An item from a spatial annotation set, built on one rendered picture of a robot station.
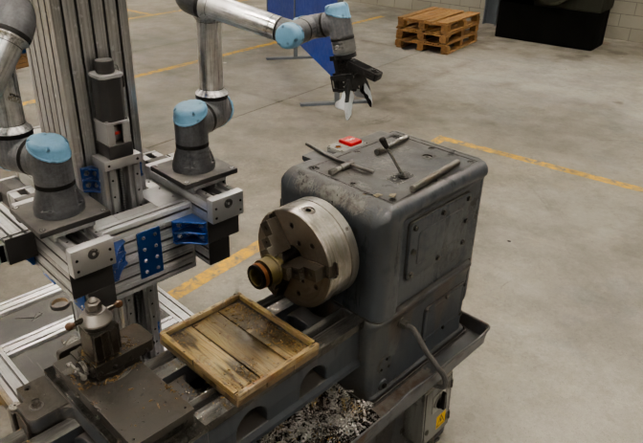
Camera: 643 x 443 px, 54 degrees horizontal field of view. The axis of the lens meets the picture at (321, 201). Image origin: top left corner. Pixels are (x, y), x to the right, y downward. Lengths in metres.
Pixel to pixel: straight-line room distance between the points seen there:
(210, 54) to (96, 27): 0.38
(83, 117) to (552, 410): 2.31
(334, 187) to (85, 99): 0.85
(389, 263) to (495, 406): 1.35
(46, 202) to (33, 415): 0.63
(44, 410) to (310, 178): 0.98
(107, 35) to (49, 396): 1.11
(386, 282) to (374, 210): 0.23
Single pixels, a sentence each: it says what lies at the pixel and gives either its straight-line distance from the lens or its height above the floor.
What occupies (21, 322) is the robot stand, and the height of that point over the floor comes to 0.21.
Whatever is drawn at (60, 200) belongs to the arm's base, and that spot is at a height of 1.22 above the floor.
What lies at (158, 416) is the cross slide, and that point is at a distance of 1.57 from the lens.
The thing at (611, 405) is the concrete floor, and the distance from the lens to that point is 3.27.
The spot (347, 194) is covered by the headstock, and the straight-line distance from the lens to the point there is 1.88.
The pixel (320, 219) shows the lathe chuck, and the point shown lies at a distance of 1.79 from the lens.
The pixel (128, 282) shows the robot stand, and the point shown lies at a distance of 2.24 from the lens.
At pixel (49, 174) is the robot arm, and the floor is 1.30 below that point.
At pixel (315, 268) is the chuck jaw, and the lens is 1.76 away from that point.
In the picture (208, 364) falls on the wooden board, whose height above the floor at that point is 0.89.
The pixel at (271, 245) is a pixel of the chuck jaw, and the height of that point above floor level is 1.14.
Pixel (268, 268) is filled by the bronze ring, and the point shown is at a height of 1.11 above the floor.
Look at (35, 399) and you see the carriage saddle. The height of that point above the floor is 0.92.
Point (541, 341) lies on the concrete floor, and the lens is 3.51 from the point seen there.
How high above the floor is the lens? 2.07
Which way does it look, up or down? 27 degrees down
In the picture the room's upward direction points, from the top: 2 degrees clockwise
